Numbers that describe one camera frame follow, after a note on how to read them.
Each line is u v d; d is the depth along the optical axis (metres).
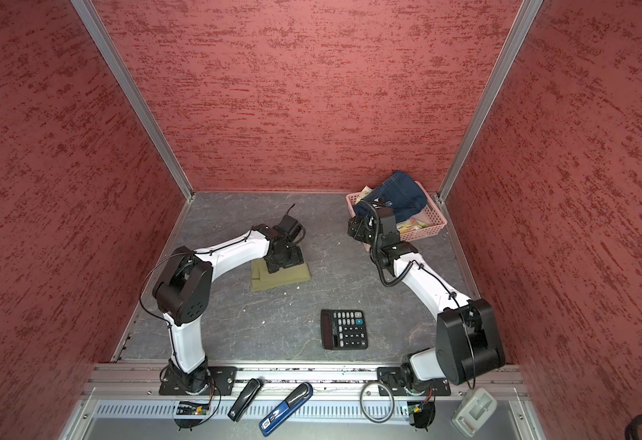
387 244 0.66
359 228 0.77
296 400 0.67
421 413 0.71
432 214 1.09
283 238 0.76
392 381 0.74
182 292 0.50
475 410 0.69
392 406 0.70
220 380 0.75
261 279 0.90
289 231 0.76
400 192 1.10
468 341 0.42
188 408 0.73
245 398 0.69
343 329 0.81
